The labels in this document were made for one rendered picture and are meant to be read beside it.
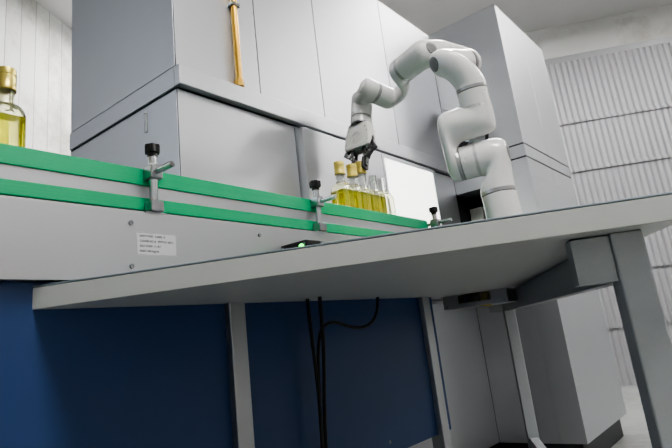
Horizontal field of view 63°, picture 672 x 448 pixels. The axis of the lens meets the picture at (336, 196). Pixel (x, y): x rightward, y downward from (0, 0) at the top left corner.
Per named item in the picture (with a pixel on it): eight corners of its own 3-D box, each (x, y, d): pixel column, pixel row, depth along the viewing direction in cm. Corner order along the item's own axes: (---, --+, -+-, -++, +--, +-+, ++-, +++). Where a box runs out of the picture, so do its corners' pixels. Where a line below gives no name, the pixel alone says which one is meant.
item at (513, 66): (510, 210, 325) (483, 74, 347) (575, 194, 303) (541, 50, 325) (456, 195, 271) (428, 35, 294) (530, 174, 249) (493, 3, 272)
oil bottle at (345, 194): (347, 251, 171) (339, 186, 176) (362, 248, 167) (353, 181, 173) (336, 250, 167) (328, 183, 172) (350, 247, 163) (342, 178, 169)
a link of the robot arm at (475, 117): (485, 82, 148) (428, 100, 153) (508, 168, 147) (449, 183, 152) (488, 89, 157) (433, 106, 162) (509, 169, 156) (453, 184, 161)
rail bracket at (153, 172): (159, 217, 101) (157, 149, 104) (183, 207, 97) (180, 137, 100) (140, 215, 98) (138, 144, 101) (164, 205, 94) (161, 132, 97)
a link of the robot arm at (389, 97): (394, 74, 171) (357, 103, 188) (426, 88, 176) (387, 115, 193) (395, 51, 174) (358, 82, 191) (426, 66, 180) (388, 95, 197)
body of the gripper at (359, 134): (343, 123, 191) (341, 151, 186) (366, 113, 185) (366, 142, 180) (356, 133, 196) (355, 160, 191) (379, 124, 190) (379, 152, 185)
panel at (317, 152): (440, 243, 246) (428, 171, 254) (446, 242, 244) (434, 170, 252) (305, 227, 177) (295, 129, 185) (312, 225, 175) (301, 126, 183)
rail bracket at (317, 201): (321, 234, 136) (315, 183, 140) (344, 228, 132) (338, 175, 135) (310, 233, 133) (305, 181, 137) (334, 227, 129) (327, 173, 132)
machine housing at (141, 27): (412, 309, 358) (383, 114, 393) (531, 292, 311) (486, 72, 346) (37, 334, 179) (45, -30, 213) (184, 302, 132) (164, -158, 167)
